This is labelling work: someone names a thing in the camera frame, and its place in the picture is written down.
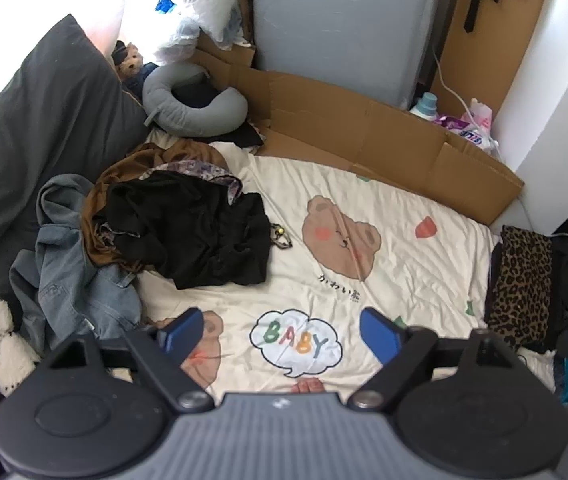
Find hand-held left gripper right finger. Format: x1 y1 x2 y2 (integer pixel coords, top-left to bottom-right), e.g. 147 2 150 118
349 307 518 411

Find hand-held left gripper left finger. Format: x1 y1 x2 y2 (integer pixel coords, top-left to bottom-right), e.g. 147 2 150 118
46 307 215 414

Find leopard print garment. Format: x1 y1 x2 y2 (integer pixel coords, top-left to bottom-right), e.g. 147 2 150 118
484 226 554 352

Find white printed blanket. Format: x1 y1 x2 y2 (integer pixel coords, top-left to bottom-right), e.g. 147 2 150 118
128 142 557 397

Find crumpled black garment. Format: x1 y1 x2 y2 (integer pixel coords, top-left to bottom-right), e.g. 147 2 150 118
106 170 271 290

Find small metal clasp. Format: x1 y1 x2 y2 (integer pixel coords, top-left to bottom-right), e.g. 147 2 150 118
270 224 293 250

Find blue denim jeans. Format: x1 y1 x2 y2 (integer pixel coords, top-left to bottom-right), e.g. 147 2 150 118
10 174 145 352

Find brown garment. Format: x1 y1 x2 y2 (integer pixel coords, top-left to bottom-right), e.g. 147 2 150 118
80 141 227 273

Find flat brown cardboard sheet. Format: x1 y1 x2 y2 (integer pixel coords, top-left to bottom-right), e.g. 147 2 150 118
206 62 524 226

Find white refill packet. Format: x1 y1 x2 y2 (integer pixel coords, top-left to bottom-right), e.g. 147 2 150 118
456 127 498 154

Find purple packet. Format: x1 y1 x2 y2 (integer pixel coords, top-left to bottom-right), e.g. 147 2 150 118
434 114 471 134

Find grey neck pillow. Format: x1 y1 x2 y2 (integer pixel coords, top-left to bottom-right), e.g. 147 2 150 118
141 64 249 137

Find white detergent bottle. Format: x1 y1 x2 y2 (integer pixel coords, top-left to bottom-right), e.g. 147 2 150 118
410 92 439 122

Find dark grey pillow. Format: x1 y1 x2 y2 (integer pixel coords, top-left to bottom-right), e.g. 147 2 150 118
0 14 149 281

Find brown plush bear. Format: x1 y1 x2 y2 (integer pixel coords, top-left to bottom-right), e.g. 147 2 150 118
114 40 159 100

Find open cardboard box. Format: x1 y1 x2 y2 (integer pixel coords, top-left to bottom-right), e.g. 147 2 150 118
191 30 257 69

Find clear plastic bag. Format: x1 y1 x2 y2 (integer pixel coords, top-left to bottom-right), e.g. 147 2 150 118
156 15 203 64

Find upright cardboard panel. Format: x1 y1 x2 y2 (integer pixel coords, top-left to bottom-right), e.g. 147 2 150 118
436 0 555 137

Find white cable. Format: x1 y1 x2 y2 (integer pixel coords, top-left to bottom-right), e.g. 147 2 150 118
431 42 504 157

